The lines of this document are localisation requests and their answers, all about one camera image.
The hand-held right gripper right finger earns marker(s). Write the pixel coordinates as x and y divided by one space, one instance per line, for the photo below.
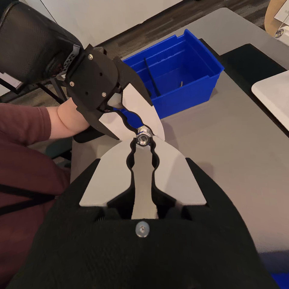
178 180

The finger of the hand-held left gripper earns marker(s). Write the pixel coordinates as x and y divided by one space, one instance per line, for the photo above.
145 110
113 125

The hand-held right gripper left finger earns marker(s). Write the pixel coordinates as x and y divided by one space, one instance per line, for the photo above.
106 180

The steel hex nut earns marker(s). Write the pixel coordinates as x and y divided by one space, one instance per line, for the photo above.
138 141

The blue plastic bin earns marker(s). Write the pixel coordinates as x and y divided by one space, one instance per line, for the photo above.
278 277
192 56

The person's left forearm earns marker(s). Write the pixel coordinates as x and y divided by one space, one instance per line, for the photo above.
68 122

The black chair armrest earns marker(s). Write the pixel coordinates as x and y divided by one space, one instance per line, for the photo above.
57 148

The black desk mat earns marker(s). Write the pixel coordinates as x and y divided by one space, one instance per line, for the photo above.
244 66

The white stand base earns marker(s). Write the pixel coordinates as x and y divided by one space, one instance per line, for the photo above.
273 94

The instruction sheet on stand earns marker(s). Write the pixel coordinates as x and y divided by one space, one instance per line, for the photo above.
270 20

